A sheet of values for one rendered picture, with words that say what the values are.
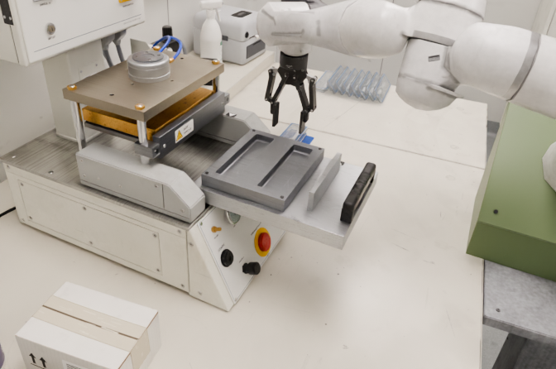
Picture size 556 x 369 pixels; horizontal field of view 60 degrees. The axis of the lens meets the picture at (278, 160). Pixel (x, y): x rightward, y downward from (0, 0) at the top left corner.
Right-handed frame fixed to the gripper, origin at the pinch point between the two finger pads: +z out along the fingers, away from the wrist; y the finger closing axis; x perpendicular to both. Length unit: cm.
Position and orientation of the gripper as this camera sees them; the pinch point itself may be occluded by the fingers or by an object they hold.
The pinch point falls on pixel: (289, 120)
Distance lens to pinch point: 139.4
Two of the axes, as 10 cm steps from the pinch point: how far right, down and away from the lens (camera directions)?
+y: 9.2, 2.6, -3.1
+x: 4.0, -4.7, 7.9
